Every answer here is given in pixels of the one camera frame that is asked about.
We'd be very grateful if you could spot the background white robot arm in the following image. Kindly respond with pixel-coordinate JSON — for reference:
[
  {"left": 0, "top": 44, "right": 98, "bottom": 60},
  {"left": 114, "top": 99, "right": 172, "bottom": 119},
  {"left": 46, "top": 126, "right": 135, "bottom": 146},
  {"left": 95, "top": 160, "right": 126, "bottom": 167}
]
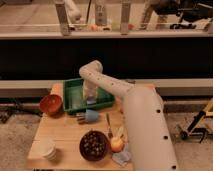
[{"left": 64, "top": 0, "right": 82, "bottom": 24}]

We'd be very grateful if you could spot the orange bowl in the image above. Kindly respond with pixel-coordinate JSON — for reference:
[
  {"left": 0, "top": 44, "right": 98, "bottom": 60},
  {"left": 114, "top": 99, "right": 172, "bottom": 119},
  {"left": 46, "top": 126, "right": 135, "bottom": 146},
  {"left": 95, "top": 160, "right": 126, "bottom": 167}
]
[{"left": 39, "top": 94, "right": 62, "bottom": 116}]

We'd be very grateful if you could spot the blue cup with brush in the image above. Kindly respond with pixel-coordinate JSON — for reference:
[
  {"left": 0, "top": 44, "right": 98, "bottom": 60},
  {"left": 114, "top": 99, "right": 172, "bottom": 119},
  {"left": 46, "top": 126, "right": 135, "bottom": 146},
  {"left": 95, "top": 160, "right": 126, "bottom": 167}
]
[{"left": 76, "top": 109, "right": 99, "bottom": 123}]

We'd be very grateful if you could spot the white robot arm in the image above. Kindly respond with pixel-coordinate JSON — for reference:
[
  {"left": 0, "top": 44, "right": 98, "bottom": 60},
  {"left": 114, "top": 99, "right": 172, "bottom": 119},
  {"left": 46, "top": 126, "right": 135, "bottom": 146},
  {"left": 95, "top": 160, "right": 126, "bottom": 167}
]
[{"left": 79, "top": 60, "right": 179, "bottom": 171}]

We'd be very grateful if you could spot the green plastic tray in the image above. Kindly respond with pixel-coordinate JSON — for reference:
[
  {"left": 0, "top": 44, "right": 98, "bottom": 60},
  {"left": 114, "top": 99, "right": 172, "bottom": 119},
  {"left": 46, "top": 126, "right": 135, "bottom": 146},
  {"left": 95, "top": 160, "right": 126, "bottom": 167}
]
[{"left": 63, "top": 78, "right": 115, "bottom": 115}]

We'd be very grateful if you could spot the dark brown speckled bowl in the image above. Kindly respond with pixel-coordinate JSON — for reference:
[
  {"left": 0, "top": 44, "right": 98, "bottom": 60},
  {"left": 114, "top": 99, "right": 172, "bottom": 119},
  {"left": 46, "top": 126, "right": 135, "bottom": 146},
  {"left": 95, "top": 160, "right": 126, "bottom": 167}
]
[{"left": 79, "top": 130, "right": 109, "bottom": 161}]

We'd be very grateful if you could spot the yellow black cart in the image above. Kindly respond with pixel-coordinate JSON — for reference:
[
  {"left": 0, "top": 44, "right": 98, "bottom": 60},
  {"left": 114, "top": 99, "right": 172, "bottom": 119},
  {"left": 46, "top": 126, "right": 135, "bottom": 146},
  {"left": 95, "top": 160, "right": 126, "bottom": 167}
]
[{"left": 177, "top": 98, "right": 213, "bottom": 142}]

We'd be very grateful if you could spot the crumpled plastic wrapper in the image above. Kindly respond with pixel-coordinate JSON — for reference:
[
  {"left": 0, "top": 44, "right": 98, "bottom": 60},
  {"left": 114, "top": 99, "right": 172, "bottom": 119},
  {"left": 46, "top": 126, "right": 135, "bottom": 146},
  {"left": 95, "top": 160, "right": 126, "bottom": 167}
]
[{"left": 112, "top": 146, "right": 131, "bottom": 167}]

